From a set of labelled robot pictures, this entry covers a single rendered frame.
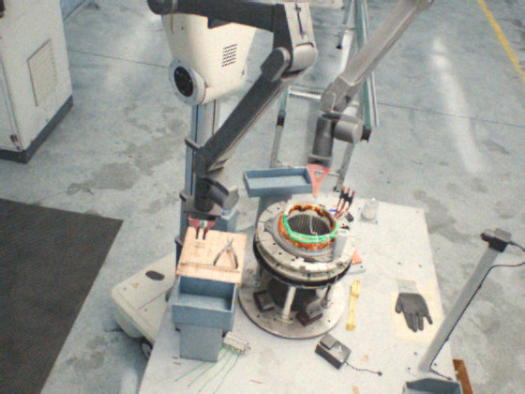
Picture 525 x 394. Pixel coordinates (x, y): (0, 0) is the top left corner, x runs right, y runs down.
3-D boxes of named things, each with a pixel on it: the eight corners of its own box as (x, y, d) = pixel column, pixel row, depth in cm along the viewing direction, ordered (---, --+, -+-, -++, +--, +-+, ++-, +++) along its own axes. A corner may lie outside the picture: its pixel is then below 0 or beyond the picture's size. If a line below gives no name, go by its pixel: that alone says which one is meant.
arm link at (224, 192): (220, 145, 135) (196, 153, 129) (251, 167, 130) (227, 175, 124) (212, 183, 142) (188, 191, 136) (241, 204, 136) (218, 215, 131)
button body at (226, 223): (232, 258, 195) (237, 208, 179) (222, 269, 190) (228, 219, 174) (216, 250, 197) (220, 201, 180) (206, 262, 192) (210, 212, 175)
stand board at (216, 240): (239, 288, 151) (240, 282, 150) (175, 279, 151) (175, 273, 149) (246, 240, 166) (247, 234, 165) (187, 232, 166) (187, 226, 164)
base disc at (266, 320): (345, 347, 170) (346, 346, 169) (229, 327, 170) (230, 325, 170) (344, 261, 199) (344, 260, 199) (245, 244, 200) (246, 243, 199)
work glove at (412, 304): (434, 337, 179) (436, 333, 178) (396, 329, 179) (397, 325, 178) (426, 283, 198) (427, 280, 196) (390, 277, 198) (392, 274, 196)
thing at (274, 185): (293, 220, 215) (306, 166, 197) (301, 238, 208) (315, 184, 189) (236, 225, 209) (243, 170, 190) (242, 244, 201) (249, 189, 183)
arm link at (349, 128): (337, 98, 149) (324, 90, 142) (373, 105, 144) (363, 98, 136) (324, 138, 150) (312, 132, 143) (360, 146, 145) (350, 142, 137)
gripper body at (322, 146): (333, 159, 153) (337, 134, 150) (330, 166, 143) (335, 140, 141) (311, 155, 154) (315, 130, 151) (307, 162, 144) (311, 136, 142)
